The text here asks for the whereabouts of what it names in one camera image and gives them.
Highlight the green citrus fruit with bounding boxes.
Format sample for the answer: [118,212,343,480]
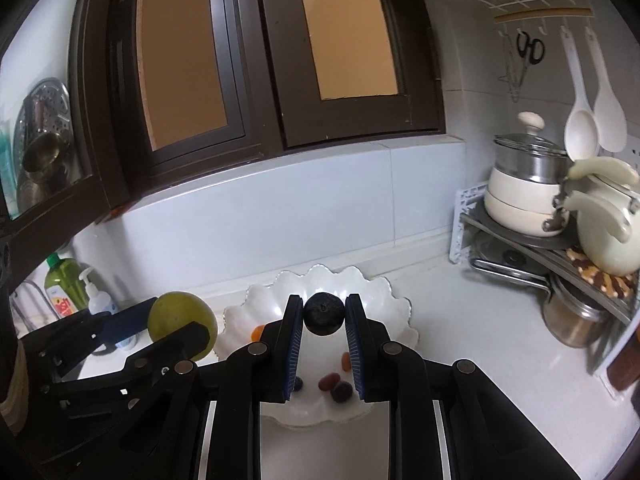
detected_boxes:
[147,290,220,362]

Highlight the steel pot lid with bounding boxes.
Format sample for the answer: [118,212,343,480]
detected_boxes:
[469,239,551,289]

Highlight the white scalloped bowl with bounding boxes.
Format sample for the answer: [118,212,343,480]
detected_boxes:
[221,264,420,428]

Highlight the steel pot with glass lid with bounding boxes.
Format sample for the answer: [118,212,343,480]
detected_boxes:
[492,111,571,184]

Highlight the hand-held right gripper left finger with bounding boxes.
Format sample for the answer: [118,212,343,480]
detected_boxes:
[190,294,306,480]

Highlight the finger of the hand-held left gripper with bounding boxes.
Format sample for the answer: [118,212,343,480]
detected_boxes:
[49,321,212,417]
[22,297,160,377]

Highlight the glass jar of red sauce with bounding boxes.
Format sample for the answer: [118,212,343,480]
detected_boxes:
[607,324,640,394]

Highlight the brown window frame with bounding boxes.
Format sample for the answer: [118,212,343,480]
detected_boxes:
[106,0,447,172]

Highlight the black scissors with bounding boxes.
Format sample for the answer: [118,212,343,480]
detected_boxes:
[515,31,546,66]

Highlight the brown beaded trivet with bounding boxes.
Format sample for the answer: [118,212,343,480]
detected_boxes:
[567,245,639,299]

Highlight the stainless steel pot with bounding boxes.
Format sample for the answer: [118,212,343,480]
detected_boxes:
[542,274,614,349]

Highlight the cream pan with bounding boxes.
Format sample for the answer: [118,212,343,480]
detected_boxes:
[483,165,571,237]

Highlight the grey corner shelf rack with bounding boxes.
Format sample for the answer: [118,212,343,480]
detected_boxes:
[447,185,640,377]

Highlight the green dish soap bottle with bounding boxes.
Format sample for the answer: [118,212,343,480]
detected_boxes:
[43,255,91,320]

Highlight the cream enamel kettle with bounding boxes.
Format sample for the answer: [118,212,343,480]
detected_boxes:
[552,155,640,277]

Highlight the white pump soap bottle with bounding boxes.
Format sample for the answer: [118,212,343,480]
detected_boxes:
[78,265,139,352]

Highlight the metal wire whisk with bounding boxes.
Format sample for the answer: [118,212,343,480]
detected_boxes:
[497,30,531,104]

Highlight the slim chrome faucet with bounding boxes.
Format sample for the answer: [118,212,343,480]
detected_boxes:
[10,280,57,334]

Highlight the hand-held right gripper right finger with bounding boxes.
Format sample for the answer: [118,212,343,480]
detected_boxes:
[345,294,596,480]

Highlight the white plastic spoon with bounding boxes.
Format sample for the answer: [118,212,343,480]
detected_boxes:
[558,25,600,162]
[582,25,628,154]

